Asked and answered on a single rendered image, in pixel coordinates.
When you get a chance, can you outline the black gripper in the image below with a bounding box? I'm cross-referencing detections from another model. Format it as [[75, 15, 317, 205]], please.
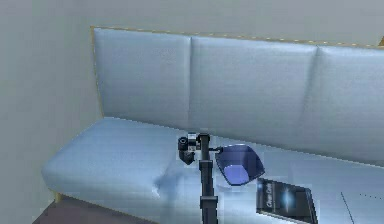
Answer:
[[177, 135, 224, 166]]

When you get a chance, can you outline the dark blue square bowl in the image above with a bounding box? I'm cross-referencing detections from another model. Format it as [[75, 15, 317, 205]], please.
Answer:
[[214, 143, 266, 187]]

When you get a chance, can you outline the pale blue padded sofa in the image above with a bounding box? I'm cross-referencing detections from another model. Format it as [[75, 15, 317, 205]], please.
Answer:
[[41, 25, 384, 224]]

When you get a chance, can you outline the black book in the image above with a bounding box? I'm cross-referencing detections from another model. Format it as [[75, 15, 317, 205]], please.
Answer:
[[255, 177, 320, 224]]

